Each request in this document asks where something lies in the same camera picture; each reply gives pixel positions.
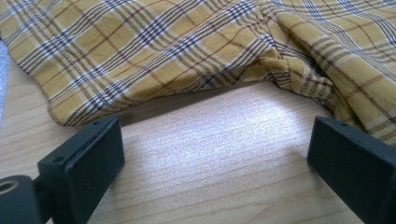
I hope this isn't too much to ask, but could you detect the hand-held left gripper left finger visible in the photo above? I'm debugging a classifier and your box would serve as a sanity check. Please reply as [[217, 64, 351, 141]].
[[36, 115, 126, 224]]

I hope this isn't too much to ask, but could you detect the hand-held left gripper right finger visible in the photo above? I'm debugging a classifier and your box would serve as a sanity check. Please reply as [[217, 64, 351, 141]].
[[306, 116, 396, 224]]

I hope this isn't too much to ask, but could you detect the yellow plaid shirt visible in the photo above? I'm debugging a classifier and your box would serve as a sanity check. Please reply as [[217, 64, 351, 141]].
[[0, 0, 396, 147]]

